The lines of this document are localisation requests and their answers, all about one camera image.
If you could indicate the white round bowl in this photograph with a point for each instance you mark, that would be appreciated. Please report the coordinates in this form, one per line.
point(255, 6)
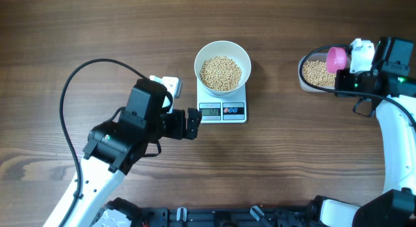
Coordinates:
point(230, 50)

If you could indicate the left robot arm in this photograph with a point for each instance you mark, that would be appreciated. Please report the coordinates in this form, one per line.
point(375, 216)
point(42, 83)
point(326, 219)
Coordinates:
point(114, 147)

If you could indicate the pile of yellow soybeans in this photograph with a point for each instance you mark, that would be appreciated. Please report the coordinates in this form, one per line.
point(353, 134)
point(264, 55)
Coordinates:
point(223, 74)

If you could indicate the white digital kitchen scale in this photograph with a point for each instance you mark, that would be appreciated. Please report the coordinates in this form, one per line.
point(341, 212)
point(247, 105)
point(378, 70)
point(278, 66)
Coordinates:
point(227, 109)

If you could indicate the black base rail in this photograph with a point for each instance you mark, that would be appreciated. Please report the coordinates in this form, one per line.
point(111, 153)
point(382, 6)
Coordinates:
point(112, 215)

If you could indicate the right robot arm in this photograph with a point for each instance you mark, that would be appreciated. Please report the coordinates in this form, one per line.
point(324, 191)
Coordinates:
point(395, 112)

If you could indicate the clear plastic container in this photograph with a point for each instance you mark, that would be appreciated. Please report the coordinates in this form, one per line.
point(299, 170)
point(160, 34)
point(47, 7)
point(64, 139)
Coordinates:
point(305, 87)

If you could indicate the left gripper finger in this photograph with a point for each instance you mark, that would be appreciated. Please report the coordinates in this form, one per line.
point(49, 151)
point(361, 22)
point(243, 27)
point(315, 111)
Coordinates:
point(194, 118)
point(191, 132)

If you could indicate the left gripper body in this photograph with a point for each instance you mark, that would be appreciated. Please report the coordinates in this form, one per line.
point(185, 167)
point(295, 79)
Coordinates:
point(172, 125)

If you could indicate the pink plastic measuring scoop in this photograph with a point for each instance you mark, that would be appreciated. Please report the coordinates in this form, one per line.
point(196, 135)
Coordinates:
point(336, 59)

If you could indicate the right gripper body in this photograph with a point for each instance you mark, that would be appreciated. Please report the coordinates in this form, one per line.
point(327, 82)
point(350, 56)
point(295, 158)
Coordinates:
point(353, 82)

